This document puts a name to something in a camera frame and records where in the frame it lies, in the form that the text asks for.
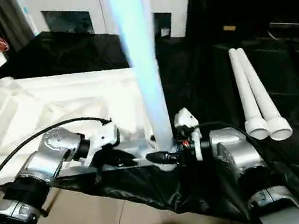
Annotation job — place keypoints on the white plastic table top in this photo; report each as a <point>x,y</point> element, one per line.
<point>50,106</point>

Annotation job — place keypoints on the white plastic table leg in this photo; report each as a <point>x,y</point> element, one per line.
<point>264,97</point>
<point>247,89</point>
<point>148,2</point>
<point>137,44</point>

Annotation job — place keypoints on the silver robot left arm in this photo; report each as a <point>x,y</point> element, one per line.
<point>48,159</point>

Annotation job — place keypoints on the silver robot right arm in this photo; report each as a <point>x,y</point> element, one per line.
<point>245,159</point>

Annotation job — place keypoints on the small brown cardboard piece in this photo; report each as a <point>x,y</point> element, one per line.
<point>230,28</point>

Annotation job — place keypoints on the black plastic mat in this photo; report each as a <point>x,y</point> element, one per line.
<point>293,75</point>

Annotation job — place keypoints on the white glass-door cabinet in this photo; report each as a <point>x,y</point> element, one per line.
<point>68,10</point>

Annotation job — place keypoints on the grey curtain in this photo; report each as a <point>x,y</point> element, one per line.
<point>6,21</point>

